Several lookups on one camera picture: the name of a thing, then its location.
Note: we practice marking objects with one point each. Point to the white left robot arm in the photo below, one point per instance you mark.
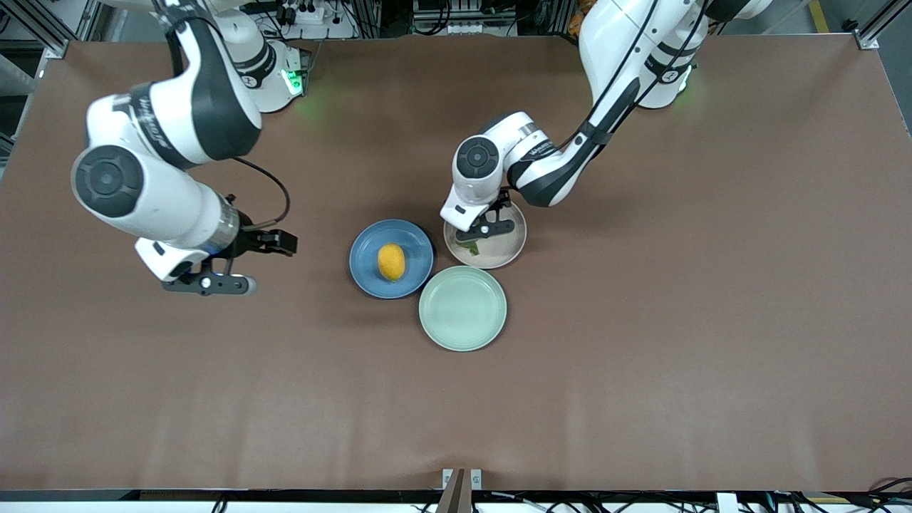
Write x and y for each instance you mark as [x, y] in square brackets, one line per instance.
[613, 43]

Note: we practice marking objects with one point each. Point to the green plate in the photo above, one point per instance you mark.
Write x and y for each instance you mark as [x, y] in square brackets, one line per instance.
[463, 310]

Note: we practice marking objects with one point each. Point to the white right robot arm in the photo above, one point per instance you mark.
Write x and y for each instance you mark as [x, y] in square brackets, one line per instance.
[178, 107]

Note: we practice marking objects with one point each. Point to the yellow lemon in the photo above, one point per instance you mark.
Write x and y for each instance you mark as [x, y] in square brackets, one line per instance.
[391, 262]

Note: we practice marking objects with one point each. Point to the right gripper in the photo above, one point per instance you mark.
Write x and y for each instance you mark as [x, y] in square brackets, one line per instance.
[251, 240]

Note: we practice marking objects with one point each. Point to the orange packets pile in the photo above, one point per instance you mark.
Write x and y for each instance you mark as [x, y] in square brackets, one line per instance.
[574, 25]

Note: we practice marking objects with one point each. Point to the brown table cover sheet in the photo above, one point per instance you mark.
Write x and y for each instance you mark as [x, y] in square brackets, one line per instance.
[641, 392]

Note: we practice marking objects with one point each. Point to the green lettuce leaf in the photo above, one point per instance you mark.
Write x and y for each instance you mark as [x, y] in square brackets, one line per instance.
[470, 249]

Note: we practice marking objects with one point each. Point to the white power strip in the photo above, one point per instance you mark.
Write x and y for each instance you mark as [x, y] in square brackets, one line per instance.
[320, 18]

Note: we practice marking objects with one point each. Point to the metal table edge bracket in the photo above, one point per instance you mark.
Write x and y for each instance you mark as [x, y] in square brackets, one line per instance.
[459, 499]

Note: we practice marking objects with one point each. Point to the aluminium frame post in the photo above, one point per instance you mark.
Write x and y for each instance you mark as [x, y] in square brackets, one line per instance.
[880, 21]
[35, 28]

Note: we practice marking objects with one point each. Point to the blue plate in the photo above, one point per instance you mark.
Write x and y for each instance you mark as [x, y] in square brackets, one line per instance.
[367, 274]

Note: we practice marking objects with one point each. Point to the beige plate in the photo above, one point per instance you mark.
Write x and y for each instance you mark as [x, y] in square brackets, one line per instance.
[504, 248]

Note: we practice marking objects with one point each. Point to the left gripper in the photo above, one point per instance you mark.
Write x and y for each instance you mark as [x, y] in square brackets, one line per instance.
[504, 199]

